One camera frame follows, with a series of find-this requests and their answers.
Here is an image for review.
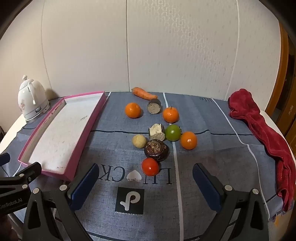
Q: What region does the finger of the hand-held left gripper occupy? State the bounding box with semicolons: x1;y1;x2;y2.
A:
0;162;42;189
0;153;11;166

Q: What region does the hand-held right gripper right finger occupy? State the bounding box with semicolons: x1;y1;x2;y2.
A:
193;163;270;241

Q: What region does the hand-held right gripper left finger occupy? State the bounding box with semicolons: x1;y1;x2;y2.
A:
22;163;100;241

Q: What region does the pink rimmed white tray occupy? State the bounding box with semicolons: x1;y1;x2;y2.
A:
18;91;107;181

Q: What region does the red tomato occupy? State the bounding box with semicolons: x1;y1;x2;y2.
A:
142;158;159;176

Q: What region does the dark brown patterned fruit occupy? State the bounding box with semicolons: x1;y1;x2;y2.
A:
144;139;169;162

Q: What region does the green tomato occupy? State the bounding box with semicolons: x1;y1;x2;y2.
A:
165;124;181;142

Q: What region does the small yellow round fruit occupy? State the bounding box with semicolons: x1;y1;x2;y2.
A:
132;135;147;149

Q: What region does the orange mandarin with stem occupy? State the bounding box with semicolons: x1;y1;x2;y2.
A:
163;105;179;123

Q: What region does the stemless orange mandarin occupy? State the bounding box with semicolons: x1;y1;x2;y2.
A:
125;102;142;119

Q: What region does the round-cut eggplant piece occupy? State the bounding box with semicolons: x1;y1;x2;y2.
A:
147;98;162;115

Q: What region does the orange carrot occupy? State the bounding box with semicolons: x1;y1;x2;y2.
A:
132;87;158;100

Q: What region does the grey printed tablecloth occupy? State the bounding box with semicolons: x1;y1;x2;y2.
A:
7;91;289;241

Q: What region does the silver kettle base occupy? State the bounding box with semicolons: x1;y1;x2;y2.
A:
24;102;51;124

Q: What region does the white ceramic electric kettle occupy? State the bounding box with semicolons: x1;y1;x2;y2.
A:
18;75;50;117

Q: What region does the red towel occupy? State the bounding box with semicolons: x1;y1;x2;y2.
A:
228;88;296;212

